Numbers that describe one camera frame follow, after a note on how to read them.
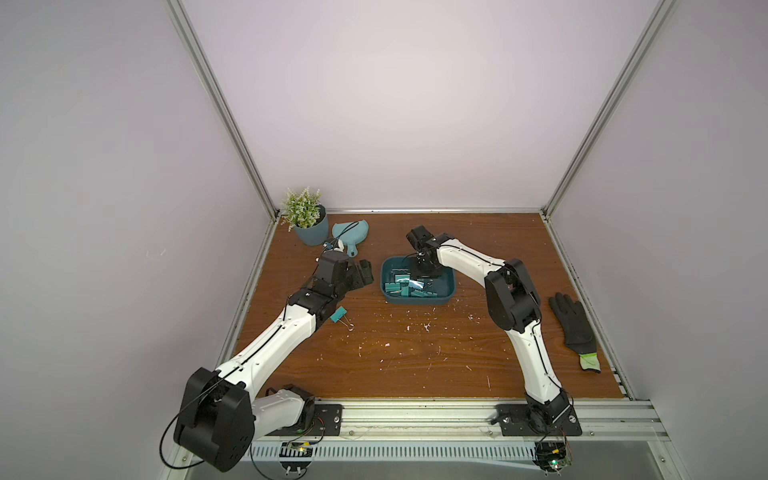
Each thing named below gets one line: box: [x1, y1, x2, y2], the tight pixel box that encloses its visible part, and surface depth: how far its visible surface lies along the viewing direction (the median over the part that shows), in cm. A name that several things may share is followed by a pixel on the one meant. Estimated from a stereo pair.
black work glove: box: [549, 292, 601, 373], surface depth 90 cm
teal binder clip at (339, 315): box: [330, 306, 354, 332], surface depth 92 cm
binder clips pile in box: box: [384, 274, 438, 298], surface depth 99 cm
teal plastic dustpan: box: [332, 220, 369, 258], surface depth 116 cm
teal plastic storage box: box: [380, 256, 457, 306], surface depth 96 cm
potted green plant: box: [281, 186, 329, 246], surface depth 102 cm
